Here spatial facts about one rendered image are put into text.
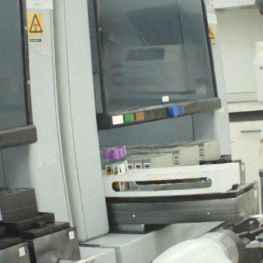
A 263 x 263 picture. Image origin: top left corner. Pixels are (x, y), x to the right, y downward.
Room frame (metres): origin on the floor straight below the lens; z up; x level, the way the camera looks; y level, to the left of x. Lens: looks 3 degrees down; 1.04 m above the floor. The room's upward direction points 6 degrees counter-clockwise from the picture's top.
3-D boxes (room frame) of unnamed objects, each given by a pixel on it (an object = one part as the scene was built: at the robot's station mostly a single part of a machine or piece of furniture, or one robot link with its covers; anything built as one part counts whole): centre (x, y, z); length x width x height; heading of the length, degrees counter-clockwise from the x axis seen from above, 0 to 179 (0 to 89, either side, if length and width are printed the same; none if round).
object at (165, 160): (1.75, -0.06, 0.85); 0.12 x 0.02 x 0.06; 150
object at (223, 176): (1.56, -0.08, 0.83); 0.30 x 0.10 x 0.06; 60
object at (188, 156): (1.88, -0.14, 0.85); 0.12 x 0.02 x 0.06; 149
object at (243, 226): (1.37, -0.21, 0.75); 0.07 x 0.01 x 0.03; 150
